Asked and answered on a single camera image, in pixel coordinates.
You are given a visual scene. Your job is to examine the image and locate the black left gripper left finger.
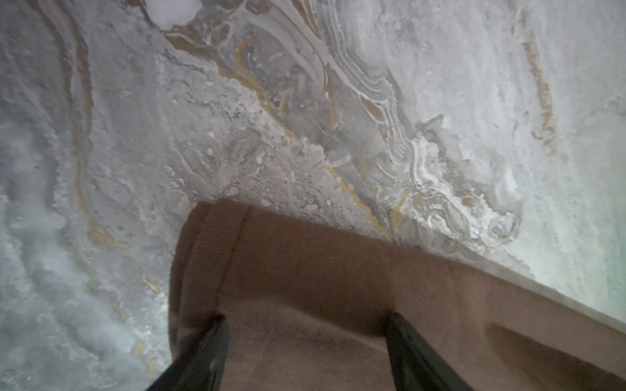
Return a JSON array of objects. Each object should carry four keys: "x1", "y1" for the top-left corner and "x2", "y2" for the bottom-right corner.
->
[{"x1": 147, "y1": 314, "x2": 230, "y2": 391}]

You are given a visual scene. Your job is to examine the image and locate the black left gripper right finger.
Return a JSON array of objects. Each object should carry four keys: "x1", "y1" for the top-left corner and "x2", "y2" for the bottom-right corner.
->
[{"x1": 385, "y1": 313, "x2": 472, "y2": 391}]

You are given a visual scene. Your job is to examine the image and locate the brown trousers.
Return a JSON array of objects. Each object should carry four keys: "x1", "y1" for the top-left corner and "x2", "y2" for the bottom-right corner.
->
[{"x1": 169, "y1": 199, "x2": 625, "y2": 390}]

